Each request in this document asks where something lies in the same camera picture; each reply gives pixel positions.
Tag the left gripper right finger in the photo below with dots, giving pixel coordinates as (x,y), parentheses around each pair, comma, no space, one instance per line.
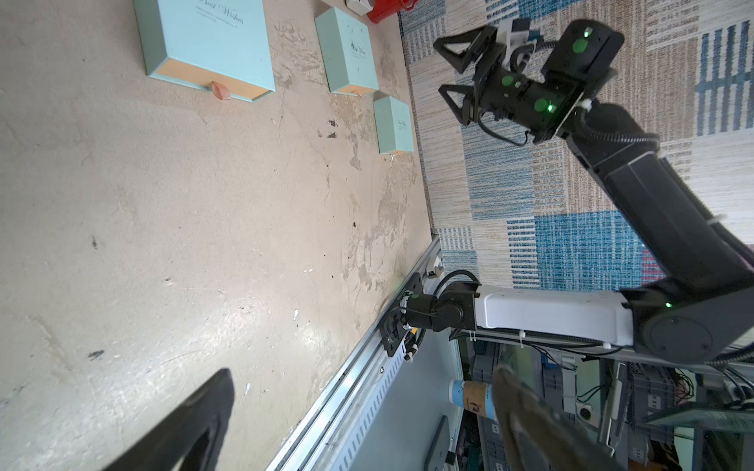
(525,418)

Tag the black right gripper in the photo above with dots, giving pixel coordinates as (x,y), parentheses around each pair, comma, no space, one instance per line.
(495,89)

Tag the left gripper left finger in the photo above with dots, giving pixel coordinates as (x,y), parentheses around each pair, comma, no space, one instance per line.
(189,438)

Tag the mint drawer jewelry box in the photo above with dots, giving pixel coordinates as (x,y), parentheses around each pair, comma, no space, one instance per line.
(393,119)

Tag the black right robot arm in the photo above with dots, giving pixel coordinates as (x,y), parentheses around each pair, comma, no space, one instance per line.
(703,304)

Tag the red pencil cup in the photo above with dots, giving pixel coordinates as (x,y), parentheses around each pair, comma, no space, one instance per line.
(383,9)

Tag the white tape dispenser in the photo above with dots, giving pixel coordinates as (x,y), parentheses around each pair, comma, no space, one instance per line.
(360,7)

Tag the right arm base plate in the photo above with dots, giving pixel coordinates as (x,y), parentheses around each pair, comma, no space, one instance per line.
(393,329)

